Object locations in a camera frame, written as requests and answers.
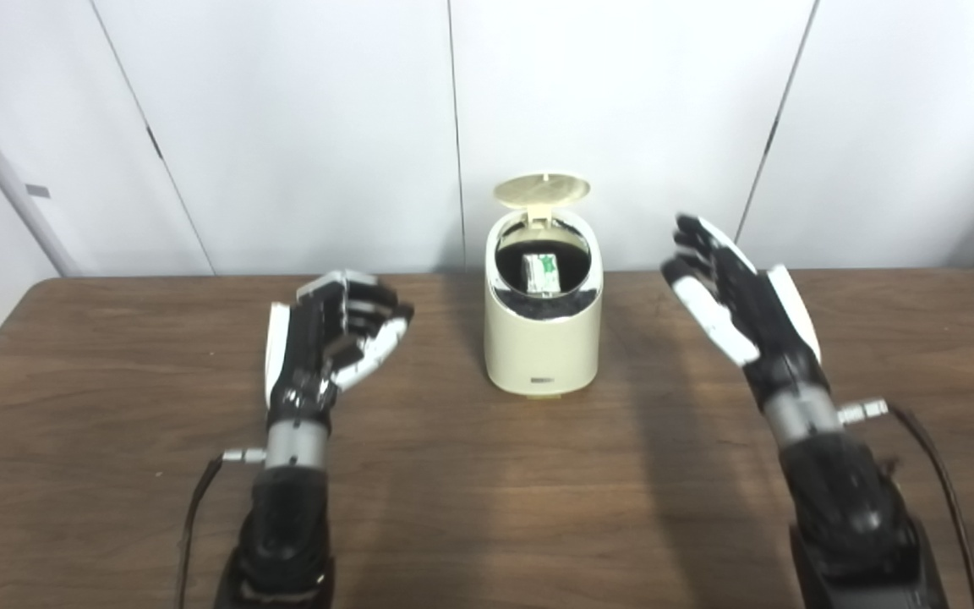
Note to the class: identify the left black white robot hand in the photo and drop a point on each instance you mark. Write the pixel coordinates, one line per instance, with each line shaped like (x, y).
(309, 355)

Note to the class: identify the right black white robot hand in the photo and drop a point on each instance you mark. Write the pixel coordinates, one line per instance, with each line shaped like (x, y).
(749, 313)

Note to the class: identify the cream-colored bin body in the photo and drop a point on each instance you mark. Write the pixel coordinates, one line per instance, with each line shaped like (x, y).
(542, 351)

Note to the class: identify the green white milk carton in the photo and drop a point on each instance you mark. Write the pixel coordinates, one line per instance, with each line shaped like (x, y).
(542, 272)

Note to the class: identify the cream round bin lid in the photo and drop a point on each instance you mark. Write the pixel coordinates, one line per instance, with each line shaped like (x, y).
(542, 189)

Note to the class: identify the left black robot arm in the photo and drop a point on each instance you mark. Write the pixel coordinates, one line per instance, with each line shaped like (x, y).
(288, 516)

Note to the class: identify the black bin liner bag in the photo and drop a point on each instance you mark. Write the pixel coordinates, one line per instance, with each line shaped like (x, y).
(508, 262)

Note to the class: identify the black wall panel clip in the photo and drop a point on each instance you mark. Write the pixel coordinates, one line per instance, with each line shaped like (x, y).
(154, 142)

